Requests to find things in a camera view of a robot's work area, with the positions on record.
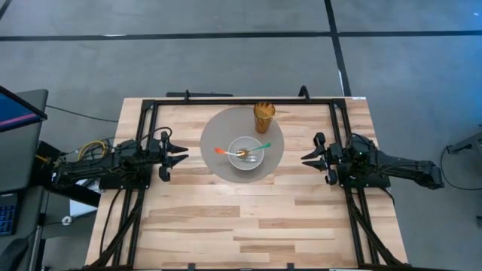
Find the flat black bar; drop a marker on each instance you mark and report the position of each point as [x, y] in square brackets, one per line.
[211, 94]

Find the black table clamp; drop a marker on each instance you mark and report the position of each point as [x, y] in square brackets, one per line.
[187, 94]
[304, 93]

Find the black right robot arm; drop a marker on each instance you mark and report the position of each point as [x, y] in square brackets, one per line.
[399, 165]

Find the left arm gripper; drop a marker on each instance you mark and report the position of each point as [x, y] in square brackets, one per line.
[165, 165]

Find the backlit black keyboard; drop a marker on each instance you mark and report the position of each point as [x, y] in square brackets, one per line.
[7, 218]

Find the white paper sheet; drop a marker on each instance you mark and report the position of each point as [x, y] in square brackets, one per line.
[81, 207]

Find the black aluminium table frame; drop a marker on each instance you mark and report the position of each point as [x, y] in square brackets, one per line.
[226, 101]

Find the small white round object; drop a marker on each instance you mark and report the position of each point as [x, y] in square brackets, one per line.
[67, 220]

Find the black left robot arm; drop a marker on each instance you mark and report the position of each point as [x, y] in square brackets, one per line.
[98, 163]

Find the computer monitor blue screen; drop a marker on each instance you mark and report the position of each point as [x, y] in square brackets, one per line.
[15, 113]

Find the black edge bracket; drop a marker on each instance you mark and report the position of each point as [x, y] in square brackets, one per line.
[290, 267]
[192, 267]

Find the grey metal stand leg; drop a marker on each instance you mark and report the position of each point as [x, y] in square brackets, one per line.
[467, 145]

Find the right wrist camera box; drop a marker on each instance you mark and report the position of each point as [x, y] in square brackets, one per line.
[334, 158]

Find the black computer mouse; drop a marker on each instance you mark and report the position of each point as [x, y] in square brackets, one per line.
[13, 256]

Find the black desk leg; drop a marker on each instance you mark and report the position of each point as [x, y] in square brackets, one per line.
[68, 193]

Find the grey round plate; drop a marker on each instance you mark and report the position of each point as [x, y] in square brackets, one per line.
[216, 165]

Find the amber faceted drinking glass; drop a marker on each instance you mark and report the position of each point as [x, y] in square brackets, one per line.
[262, 126]

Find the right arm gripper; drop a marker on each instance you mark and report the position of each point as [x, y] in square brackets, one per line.
[328, 165]

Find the grey round bowl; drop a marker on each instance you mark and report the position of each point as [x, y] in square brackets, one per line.
[239, 162]

